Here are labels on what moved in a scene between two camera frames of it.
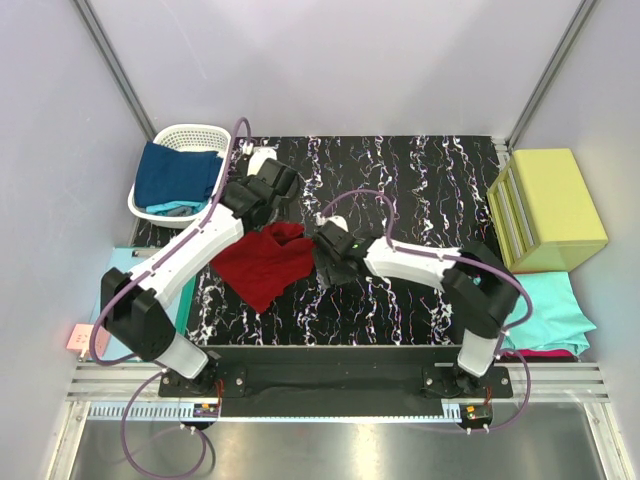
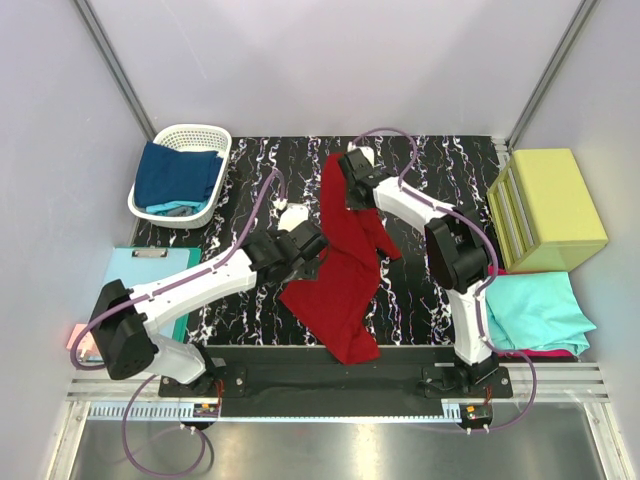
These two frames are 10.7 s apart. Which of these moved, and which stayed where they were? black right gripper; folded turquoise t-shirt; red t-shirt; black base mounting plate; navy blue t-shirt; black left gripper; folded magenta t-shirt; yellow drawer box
Moved: black right gripper; red t-shirt; black left gripper
Stayed: folded magenta t-shirt; navy blue t-shirt; yellow drawer box; folded turquoise t-shirt; black base mounting plate
